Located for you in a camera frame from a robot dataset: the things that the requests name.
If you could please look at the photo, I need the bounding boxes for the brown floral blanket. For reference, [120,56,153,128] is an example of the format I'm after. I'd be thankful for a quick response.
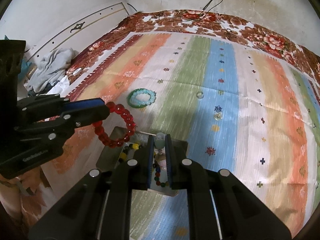
[0,9,320,230]

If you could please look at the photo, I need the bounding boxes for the striped colourful cloth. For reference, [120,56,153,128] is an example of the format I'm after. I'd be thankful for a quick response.
[39,31,320,240]

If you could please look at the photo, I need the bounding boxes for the grey crumpled clothes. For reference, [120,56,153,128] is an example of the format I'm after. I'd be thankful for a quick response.
[26,48,75,94]

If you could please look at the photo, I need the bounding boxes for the light blue bead bracelet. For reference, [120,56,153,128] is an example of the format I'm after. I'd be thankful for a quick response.
[130,89,156,106]

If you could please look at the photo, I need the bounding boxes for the red bead bracelet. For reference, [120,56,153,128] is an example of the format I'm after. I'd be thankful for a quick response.
[92,101,137,149]

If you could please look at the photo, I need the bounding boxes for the green jade bangle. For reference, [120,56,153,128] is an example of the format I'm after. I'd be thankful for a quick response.
[127,88,156,109]

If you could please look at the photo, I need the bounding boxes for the white headboard panel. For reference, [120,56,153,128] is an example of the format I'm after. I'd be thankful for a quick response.
[25,1,135,64]

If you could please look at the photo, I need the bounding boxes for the pale pink bead bracelet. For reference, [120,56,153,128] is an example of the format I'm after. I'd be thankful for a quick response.
[153,132,168,172]

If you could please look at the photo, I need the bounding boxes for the black cable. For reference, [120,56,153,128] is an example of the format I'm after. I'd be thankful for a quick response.
[192,0,233,34]

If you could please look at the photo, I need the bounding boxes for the metal tin box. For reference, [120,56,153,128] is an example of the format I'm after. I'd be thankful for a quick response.
[96,126,188,197]

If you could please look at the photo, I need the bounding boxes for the multicolour bead bracelet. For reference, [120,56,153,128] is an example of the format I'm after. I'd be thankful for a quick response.
[119,142,171,188]

